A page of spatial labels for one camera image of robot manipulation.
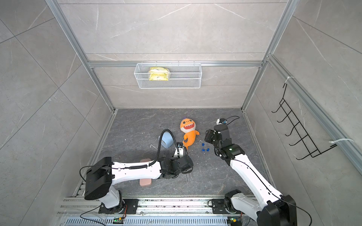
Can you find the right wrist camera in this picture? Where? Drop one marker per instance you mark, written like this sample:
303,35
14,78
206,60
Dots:
221,121

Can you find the white wire mesh basket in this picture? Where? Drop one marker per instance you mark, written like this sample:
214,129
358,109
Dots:
182,76

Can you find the black wire hook rack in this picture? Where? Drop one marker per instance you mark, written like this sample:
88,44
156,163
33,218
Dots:
298,129

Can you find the light blue plastic cup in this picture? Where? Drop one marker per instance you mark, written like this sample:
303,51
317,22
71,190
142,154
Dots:
166,139

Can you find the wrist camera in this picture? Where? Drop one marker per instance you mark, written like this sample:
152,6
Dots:
180,151
221,121

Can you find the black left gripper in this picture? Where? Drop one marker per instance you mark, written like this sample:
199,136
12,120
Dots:
171,160

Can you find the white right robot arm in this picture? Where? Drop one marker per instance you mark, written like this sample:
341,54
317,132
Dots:
270,207

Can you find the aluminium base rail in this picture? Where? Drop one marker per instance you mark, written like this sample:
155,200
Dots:
159,211

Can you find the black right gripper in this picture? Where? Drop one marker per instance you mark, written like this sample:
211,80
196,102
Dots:
209,135

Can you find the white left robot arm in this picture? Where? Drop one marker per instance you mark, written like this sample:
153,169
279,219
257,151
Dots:
102,177

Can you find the orange shark plush toy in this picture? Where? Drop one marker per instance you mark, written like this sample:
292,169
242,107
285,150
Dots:
188,127

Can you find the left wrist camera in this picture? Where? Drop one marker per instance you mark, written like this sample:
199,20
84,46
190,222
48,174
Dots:
180,151

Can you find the yellow packet in basket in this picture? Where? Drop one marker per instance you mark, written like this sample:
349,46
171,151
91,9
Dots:
159,74

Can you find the pink rectangular case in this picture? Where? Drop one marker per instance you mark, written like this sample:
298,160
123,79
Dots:
145,182

